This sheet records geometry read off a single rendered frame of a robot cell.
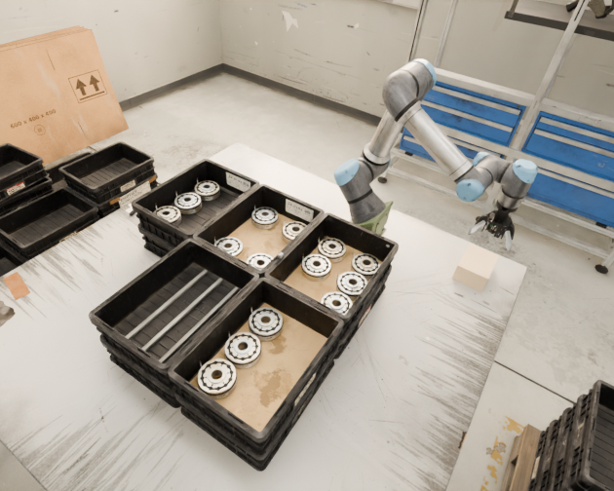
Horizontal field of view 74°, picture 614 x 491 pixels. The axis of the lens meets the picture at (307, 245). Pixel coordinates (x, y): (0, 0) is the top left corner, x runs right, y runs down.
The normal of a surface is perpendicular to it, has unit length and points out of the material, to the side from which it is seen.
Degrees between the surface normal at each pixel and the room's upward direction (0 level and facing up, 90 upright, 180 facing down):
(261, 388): 0
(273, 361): 0
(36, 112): 77
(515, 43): 90
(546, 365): 0
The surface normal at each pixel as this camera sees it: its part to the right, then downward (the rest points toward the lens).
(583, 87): -0.55, 0.54
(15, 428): 0.07, -0.72
